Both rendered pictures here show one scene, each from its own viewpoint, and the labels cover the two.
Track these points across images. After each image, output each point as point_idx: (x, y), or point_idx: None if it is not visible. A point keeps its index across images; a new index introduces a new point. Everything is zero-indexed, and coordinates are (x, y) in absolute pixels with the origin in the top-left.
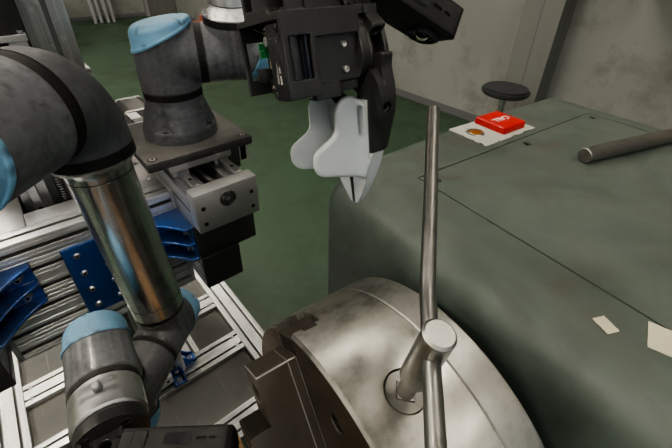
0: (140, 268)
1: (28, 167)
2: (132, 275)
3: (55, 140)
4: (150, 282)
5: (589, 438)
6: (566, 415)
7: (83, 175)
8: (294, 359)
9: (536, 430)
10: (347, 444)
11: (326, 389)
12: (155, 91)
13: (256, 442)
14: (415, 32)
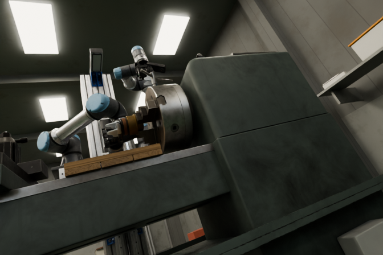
0: (127, 141)
1: (111, 103)
2: (126, 143)
3: (115, 103)
4: (130, 145)
5: (183, 79)
6: (182, 82)
7: (118, 118)
8: (145, 105)
9: (184, 91)
10: (148, 99)
11: (146, 97)
12: (140, 140)
13: (137, 111)
14: (160, 69)
